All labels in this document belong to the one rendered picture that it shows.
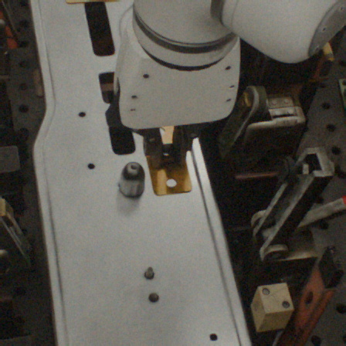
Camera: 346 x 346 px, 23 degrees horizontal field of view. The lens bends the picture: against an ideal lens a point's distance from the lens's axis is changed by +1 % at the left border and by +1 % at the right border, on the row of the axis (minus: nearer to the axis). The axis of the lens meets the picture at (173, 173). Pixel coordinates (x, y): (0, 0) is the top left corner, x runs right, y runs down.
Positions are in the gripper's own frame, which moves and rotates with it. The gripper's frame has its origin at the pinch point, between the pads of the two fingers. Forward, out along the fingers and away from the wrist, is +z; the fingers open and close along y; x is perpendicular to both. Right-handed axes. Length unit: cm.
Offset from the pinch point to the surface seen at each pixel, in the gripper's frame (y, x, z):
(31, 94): 9, -52, 58
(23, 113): 11, -48, 58
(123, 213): 1.5, -8.4, 27.6
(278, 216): -14.6, 0.0, 17.8
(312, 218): -18.4, 0.8, 17.7
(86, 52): 2.3, -35.1, 27.7
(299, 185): -15.5, 0.1, 11.2
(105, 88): 0.4, -29.7, 29.3
